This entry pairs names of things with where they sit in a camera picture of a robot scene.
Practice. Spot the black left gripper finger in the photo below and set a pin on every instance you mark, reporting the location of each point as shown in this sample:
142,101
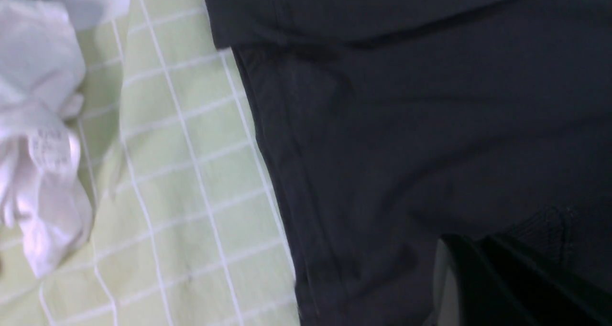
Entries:
498,281

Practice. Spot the dark gray long-sleeve top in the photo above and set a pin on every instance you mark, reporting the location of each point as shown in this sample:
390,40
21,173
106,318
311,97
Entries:
385,124

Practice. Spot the light green checkered tablecloth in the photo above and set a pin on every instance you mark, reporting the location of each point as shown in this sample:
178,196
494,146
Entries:
187,231

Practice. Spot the crumpled white shirt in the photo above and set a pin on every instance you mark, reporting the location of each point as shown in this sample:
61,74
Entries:
42,68

